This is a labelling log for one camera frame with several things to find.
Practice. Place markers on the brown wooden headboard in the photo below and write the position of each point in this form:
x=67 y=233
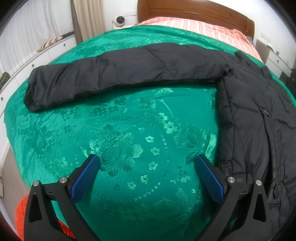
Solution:
x=205 y=11

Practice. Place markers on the beige curtain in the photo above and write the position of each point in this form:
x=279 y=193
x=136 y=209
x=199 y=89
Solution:
x=87 y=18

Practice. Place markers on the white sheer curtain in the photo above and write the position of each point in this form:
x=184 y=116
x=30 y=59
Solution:
x=33 y=24

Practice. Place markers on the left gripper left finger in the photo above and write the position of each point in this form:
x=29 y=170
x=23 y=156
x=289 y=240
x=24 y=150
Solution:
x=41 y=222

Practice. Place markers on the black clothes pile on chair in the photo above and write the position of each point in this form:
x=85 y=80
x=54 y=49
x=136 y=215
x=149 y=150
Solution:
x=291 y=82

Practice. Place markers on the green satin bedspread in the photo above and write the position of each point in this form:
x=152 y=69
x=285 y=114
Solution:
x=138 y=138

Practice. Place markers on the black puffer jacket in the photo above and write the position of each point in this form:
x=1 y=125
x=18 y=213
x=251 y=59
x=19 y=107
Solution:
x=161 y=69

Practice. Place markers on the pink striped bed sheet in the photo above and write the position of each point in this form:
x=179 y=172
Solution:
x=231 y=37

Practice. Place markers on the red knit garment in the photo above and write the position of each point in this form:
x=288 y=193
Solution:
x=20 y=219

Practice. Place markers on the striped cushion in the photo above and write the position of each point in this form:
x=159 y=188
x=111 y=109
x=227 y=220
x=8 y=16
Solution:
x=49 y=43

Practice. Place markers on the white bedside cabinet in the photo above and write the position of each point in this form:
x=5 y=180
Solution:
x=275 y=64

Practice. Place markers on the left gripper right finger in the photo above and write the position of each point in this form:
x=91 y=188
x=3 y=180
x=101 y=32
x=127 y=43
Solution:
x=243 y=212

